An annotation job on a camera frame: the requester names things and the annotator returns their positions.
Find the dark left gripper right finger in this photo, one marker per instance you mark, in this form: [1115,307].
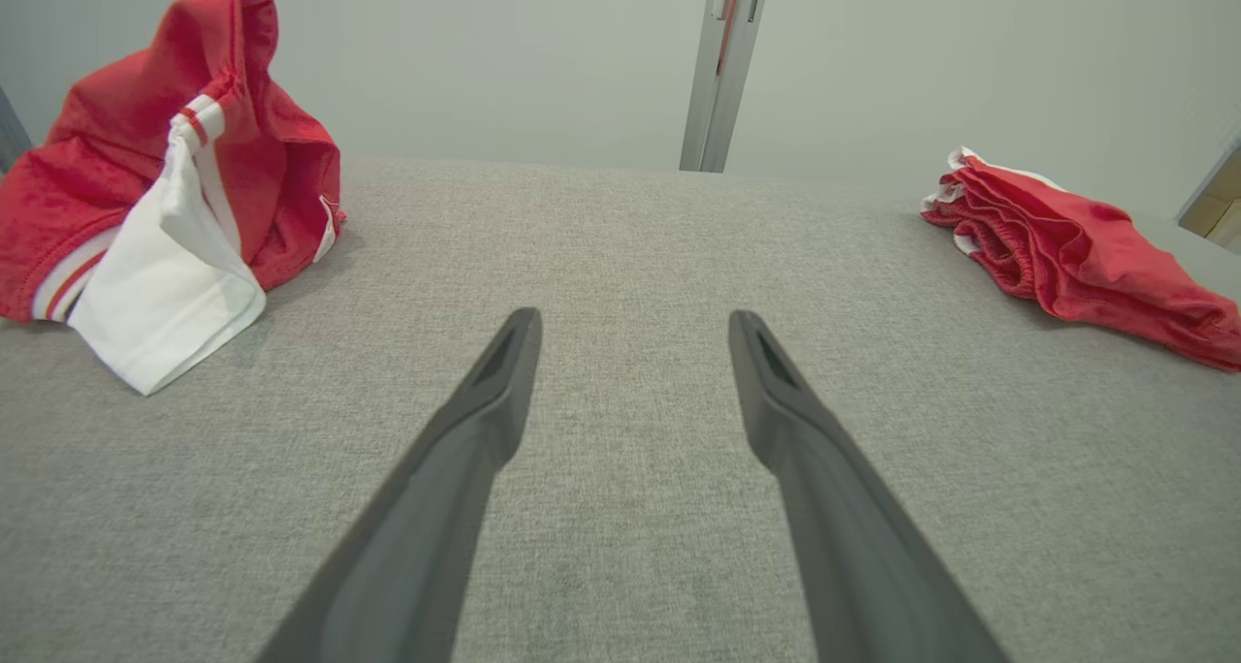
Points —
[853,547]

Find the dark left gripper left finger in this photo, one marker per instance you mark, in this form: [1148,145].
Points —
[427,527]

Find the grey metal post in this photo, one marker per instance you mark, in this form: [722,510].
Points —
[717,91]

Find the folded red garment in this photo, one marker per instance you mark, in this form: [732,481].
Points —
[1086,256]

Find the red white basketball jersey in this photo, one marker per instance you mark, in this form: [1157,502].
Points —
[116,159]

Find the tan cardboard box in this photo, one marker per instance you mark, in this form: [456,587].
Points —
[1220,212]

